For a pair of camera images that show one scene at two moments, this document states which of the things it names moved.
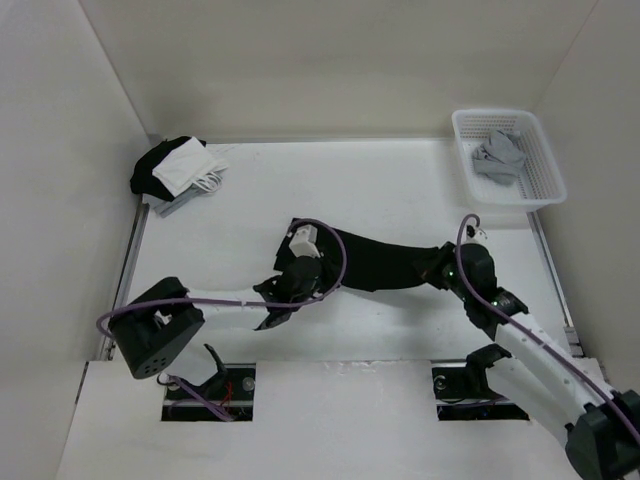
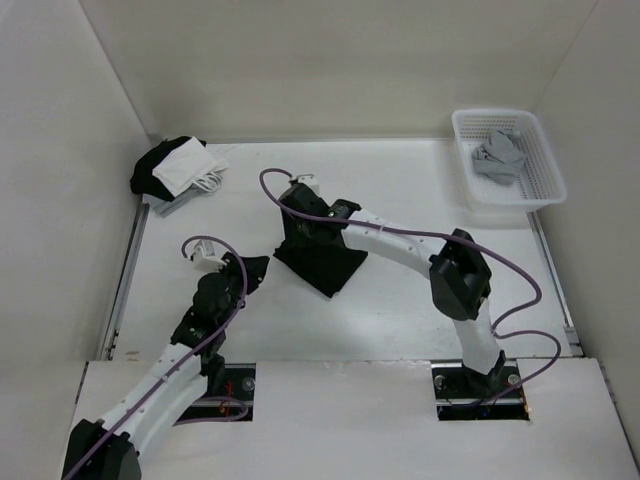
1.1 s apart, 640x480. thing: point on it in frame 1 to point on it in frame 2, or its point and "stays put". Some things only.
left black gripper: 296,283 to 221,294
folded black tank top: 143,180 stays put
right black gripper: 445,252 to 290,216
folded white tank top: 194,165 stays put
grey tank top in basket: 501,158 stays put
